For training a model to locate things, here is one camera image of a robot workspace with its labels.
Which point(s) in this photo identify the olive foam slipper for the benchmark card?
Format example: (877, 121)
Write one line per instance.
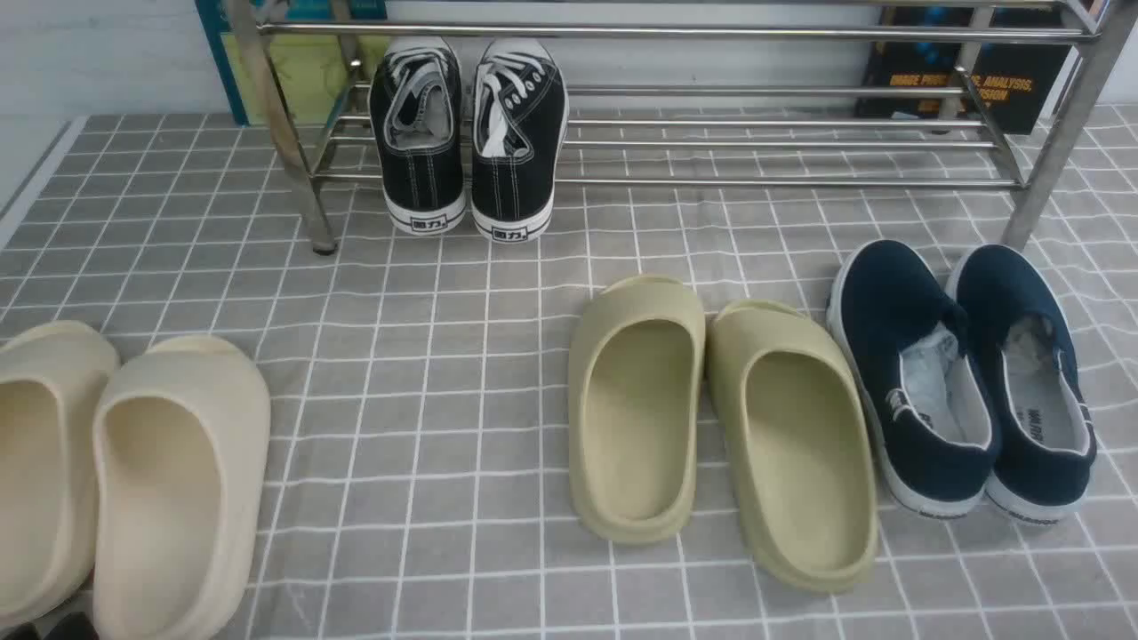
(797, 444)
(634, 381)

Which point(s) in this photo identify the right cream foam slipper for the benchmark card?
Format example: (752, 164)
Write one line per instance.
(180, 444)

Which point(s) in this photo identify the silver metal shoe rack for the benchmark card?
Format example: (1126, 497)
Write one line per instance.
(1097, 40)

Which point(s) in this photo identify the right black canvas sneaker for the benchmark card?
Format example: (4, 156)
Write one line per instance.
(519, 116)

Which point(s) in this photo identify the left cream foam slipper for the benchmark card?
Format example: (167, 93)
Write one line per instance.
(51, 379)

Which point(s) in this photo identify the navy slip-on shoe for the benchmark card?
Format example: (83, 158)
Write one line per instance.
(906, 340)
(1019, 336)

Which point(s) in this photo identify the black book orange text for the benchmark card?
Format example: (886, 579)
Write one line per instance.
(1014, 80)

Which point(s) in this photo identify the left black canvas sneaker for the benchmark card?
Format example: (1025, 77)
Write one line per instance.
(414, 106)

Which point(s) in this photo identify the teal and yellow poster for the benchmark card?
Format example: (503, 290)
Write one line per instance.
(310, 68)

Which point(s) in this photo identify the grey checked tablecloth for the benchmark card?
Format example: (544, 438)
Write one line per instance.
(417, 483)

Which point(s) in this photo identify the black canvas sneaker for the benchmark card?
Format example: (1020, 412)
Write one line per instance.
(519, 116)
(414, 106)

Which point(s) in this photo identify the cream foam slipper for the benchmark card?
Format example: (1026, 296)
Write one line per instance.
(180, 444)
(51, 379)

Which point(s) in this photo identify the left olive foam slipper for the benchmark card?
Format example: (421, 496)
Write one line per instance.
(634, 381)

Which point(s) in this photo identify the right olive foam slipper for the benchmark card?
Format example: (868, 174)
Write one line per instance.
(797, 444)

